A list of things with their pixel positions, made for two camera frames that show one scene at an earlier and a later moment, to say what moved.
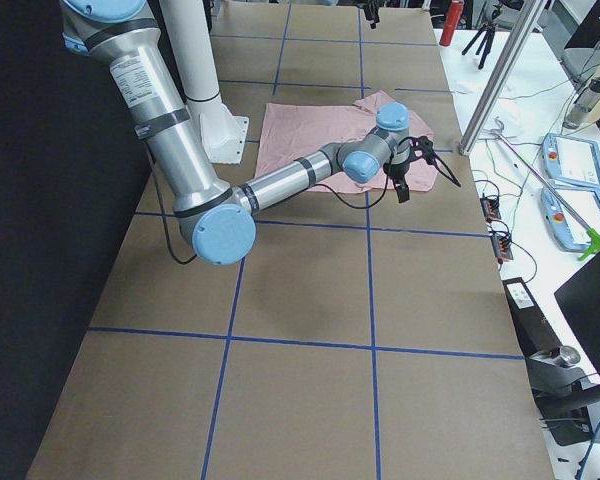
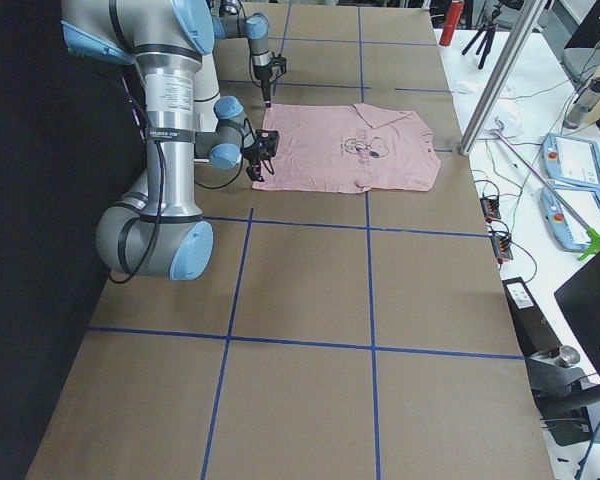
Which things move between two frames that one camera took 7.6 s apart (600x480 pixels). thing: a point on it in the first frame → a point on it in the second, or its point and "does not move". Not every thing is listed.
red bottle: [452, 19] does not move
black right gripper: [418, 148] → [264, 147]
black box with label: [533, 334] does not move
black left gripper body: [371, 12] → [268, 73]
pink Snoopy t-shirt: [292, 130] does not move
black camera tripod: [489, 30] does not move
